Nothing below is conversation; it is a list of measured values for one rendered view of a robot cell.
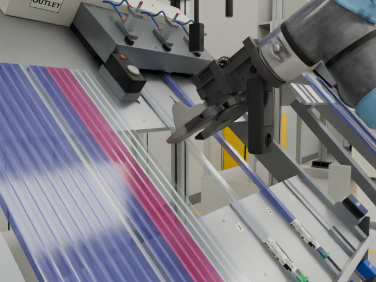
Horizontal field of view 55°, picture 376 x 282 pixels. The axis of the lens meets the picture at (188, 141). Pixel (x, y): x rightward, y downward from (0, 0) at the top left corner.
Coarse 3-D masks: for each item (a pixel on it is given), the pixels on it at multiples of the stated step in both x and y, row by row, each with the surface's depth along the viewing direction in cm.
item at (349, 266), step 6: (366, 240) 73; (372, 240) 75; (360, 246) 71; (366, 246) 71; (354, 252) 69; (360, 252) 68; (354, 258) 64; (360, 258) 66; (348, 264) 63; (354, 264) 63; (342, 270) 61; (348, 270) 60; (342, 276) 58; (348, 276) 59
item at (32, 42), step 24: (0, 24) 59; (24, 24) 64; (48, 24) 69; (0, 48) 55; (24, 48) 58; (48, 48) 62; (72, 48) 67; (96, 72) 66; (144, 72) 77; (168, 96) 75; (192, 96) 82; (144, 120) 63; (240, 120) 88
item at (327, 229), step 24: (288, 192) 74; (312, 192) 81; (216, 216) 54; (240, 216) 58; (264, 216) 62; (312, 216) 72; (336, 216) 79; (240, 240) 53; (288, 240) 61; (336, 240) 70; (240, 264) 50; (264, 264) 53; (312, 264) 60; (336, 264) 62
